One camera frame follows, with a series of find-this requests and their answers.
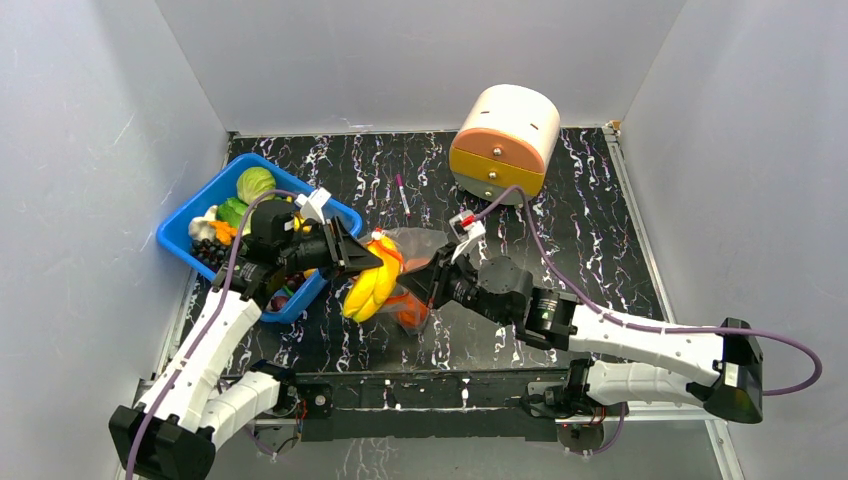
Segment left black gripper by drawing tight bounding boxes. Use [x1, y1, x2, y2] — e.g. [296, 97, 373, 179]
[278, 216, 382, 281]

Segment clear zip top bag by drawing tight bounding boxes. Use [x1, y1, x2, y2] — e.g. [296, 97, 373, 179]
[373, 227, 448, 335]

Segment orange tangerine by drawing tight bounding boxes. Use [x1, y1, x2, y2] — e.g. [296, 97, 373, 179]
[383, 293, 430, 331]

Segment yellow banana bunch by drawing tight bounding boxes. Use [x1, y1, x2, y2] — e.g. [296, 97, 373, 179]
[342, 230, 404, 323]

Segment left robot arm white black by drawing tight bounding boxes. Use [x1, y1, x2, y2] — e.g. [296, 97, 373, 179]
[109, 198, 383, 479]

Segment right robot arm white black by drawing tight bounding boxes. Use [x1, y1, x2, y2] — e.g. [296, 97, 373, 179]
[398, 245, 763, 424]

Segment pink marker pen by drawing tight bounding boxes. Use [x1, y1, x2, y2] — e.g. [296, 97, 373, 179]
[395, 173, 411, 218]

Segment green cabbage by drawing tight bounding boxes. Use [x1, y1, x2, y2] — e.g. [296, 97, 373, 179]
[236, 166, 276, 204]

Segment green leafy vegetable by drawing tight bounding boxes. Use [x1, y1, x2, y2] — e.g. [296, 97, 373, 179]
[216, 197, 248, 228]

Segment orange carrot piece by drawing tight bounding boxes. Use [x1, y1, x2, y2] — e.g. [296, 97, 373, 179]
[209, 220, 238, 246]

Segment dark purple grapes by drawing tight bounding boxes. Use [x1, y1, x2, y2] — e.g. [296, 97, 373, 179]
[190, 239, 230, 272]

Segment blue plastic bin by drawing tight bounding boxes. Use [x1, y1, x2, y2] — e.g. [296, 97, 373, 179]
[157, 154, 362, 323]

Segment white garlic bulb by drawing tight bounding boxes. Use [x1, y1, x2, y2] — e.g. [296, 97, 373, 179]
[188, 205, 218, 241]

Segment round pastel drawer cabinet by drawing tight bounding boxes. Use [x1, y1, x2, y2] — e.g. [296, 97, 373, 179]
[448, 84, 561, 201]

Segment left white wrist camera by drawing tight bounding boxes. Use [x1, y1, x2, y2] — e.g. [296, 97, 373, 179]
[294, 187, 331, 225]

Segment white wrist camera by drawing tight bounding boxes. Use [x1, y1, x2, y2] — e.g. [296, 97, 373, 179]
[294, 187, 331, 225]
[448, 211, 486, 263]

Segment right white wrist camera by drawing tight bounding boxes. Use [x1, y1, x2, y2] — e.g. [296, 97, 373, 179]
[448, 211, 486, 263]

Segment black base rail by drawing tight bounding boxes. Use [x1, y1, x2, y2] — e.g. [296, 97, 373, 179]
[251, 370, 627, 445]

